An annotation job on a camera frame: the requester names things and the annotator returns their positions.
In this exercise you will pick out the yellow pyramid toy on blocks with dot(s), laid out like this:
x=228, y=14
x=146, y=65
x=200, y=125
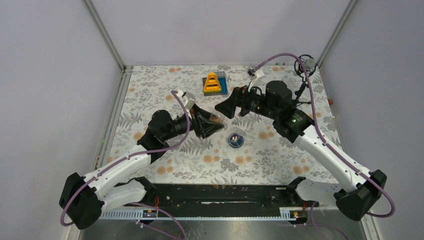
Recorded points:
x=215, y=84

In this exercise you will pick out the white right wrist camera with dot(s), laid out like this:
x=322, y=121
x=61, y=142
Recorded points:
x=254, y=76

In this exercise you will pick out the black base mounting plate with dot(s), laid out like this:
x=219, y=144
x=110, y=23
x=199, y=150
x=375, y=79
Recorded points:
x=224, y=201

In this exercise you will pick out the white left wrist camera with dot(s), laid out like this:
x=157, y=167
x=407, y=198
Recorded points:
x=186, y=98

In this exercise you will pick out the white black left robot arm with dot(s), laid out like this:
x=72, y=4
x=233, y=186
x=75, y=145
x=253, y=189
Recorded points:
x=85, y=197

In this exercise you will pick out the black microphone on tripod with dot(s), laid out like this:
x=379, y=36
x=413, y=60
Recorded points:
x=310, y=66

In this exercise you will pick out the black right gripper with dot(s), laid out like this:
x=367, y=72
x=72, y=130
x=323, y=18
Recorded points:
x=239, y=97

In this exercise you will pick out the floral patterned table mat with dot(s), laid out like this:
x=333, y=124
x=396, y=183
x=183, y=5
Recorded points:
x=265, y=158

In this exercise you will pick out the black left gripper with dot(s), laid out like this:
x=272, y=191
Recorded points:
x=203, y=127

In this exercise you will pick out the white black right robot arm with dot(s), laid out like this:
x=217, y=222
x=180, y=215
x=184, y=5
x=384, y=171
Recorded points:
x=357, y=188

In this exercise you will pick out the round clear blue pill case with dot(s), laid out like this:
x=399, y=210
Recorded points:
x=236, y=140

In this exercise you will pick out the small amber pill bottle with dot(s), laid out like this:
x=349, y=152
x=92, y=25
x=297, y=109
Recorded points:
x=217, y=117

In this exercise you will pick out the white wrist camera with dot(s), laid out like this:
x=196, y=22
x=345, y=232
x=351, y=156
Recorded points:
x=186, y=98
x=254, y=76

